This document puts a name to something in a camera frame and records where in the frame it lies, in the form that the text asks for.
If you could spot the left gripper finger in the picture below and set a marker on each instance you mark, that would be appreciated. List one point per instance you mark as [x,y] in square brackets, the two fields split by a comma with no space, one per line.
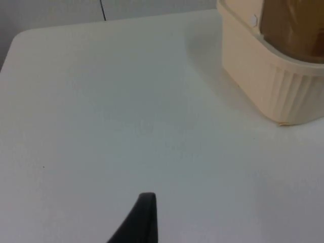
[144,222]

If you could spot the cream box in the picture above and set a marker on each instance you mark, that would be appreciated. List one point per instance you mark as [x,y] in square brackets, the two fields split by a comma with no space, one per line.
[253,71]

